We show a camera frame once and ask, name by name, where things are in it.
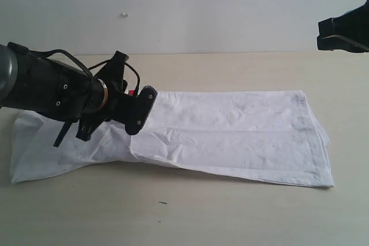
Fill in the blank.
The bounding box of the white t-shirt red lettering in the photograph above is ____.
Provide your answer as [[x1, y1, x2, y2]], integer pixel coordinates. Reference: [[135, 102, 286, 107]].
[[10, 90, 334, 187]]

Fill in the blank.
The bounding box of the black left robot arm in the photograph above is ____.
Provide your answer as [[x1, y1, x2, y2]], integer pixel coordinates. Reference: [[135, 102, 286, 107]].
[[1, 43, 152, 147]]

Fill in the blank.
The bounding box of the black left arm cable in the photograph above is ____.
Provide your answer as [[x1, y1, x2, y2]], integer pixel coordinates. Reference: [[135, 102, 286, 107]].
[[8, 41, 141, 94]]

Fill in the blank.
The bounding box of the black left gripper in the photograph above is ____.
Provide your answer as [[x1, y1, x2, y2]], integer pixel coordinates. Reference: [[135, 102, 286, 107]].
[[76, 51, 144, 142]]

